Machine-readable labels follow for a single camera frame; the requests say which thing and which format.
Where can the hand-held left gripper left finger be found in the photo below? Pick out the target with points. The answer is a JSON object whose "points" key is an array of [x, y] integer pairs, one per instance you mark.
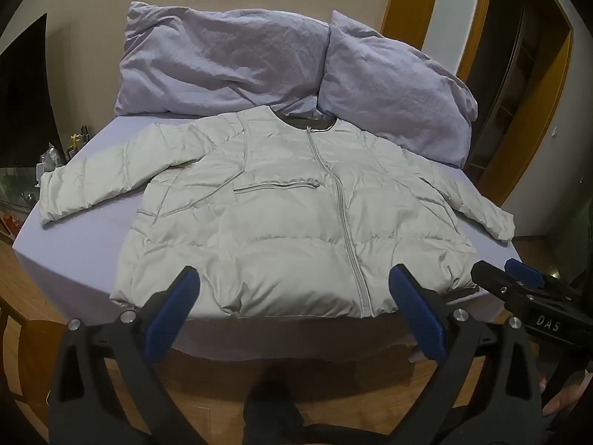
{"points": [[172, 315]]}

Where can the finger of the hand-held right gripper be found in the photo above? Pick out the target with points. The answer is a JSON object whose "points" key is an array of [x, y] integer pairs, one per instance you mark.
{"points": [[491, 280], [524, 272]]}

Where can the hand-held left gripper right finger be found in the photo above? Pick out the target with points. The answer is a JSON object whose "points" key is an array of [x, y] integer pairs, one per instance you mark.
{"points": [[417, 315]]}

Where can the white puffer jacket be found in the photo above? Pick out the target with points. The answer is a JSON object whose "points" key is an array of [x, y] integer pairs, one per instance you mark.
{"points": [[278, 222]]}

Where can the person's right hand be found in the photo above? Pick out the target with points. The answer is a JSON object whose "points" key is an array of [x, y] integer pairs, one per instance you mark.
{"points": [[563, 396]]}

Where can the bed with lavender sheet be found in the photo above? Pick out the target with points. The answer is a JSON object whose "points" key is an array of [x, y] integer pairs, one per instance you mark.
{"points": [[83, 250]]}

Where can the dark closet shelves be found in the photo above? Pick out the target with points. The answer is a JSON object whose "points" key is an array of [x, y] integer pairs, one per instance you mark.
{"points": [[509, 102]]}

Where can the yellow capped bottle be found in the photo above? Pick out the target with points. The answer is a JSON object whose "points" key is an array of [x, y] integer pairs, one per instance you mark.
{"points": [[75, 141]]}

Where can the large lavender pillow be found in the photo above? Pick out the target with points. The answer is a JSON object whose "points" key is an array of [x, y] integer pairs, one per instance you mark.
{"points": [[222, 65]]}

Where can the wooden doorway frame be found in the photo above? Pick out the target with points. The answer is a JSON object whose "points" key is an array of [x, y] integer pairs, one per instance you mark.
{"points": [[558, 79]]}

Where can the wooden wall trim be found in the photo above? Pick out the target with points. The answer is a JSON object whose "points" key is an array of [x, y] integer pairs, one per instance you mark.
{"points": [[410, 4]]}

